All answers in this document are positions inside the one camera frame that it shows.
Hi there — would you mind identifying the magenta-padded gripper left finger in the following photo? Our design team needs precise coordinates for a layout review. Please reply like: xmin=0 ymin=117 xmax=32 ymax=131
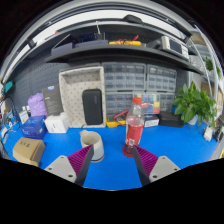
xmin=44 ymin=143 xmax=95 ymax=187

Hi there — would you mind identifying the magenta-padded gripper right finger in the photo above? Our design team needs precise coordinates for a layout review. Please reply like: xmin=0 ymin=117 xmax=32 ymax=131
xmin=131 ymin=144 xmax=181 ymax=187

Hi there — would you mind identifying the red-labelled clear drink bottle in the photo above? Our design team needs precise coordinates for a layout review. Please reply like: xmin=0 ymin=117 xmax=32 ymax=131
xmin=123 ymin=96 xmax=145 ymax=155

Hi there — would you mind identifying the brown cardboard box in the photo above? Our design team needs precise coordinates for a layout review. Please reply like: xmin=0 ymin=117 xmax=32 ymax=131
xmin=12 ymin=136 xmax=46 ymax=168

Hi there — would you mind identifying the white ceramic mug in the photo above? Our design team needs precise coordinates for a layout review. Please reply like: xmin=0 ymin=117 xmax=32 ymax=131
xmin=79 ymin=129 xmax=105 ymax=163

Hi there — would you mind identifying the white square box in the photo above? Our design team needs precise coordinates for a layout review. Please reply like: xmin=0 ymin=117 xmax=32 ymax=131
xmin=43 ymin=112 xmax=70 ymax=134

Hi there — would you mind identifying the black box with white label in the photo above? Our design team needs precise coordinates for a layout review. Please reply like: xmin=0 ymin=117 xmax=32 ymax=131
xmin=143 ymin=114 xmax=160 ymax=128

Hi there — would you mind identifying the black pouch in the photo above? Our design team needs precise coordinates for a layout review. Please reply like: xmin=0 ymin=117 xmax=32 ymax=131
xmin=158 ymin=110 xmax=185 ymax=128

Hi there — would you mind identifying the blue printed box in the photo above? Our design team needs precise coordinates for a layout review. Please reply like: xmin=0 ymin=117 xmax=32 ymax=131
xmin=20 ymin=115 xmax=48 ymax=140

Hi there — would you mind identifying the small white yellow-labelled box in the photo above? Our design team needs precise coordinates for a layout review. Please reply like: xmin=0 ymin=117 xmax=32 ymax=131
xmin=18 ymin=109 xmax=30 ymax=125

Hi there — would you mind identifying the clear organiser with coloured parts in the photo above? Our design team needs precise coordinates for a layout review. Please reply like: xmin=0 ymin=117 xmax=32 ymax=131
xmin=133 ymin=93 xmax=161 ymax=116

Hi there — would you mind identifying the yellow multimeter with red leads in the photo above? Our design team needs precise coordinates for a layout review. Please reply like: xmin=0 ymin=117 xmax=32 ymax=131
xmin=105 ymin=109 xmax=129 ymax=129

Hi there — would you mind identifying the grey small-parts drawer cabinet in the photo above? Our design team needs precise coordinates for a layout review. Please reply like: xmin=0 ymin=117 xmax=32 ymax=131
xmin=102 ymin=61 xmax=147 ymax=93
xmin=104 ymin=92 xmax=134 ymax=116
xmin=146 ymin=64 xmax=178 ymax=93
xmin=159 ymin=92 xmax=176 ymax=113

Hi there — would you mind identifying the dark grey flat box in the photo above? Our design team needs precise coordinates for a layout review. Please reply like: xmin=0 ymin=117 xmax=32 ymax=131
xmin=41 ymin=84 xmax=65 ymax=117

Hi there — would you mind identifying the purple plastic bag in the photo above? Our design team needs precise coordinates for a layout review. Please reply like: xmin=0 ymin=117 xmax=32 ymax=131
xmin=27 ymin=92 xmax=48 ymax=118

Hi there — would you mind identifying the white dotted storage tray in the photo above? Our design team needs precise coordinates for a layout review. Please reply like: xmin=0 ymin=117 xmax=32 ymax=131
xmin=58 ymin=65 xmax=107 ymax=129

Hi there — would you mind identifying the black zip case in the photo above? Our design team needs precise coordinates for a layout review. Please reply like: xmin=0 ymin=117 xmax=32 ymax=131
xmin=81 ymin=88 xmax=104 ymax=126

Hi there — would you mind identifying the green potted plant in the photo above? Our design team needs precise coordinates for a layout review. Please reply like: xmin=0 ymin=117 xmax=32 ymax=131
xmin=171 ymin=81 xmax=218 ymax=127

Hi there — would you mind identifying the small green plant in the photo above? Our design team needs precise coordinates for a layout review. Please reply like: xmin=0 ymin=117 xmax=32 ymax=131
xmin=203 ymin=57 xmax=215 ymax=72

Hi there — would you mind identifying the black overhead shelf unit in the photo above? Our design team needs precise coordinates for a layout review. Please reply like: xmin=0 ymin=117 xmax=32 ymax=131
xmin=1 ymin=13 xmax=218 ymax=84

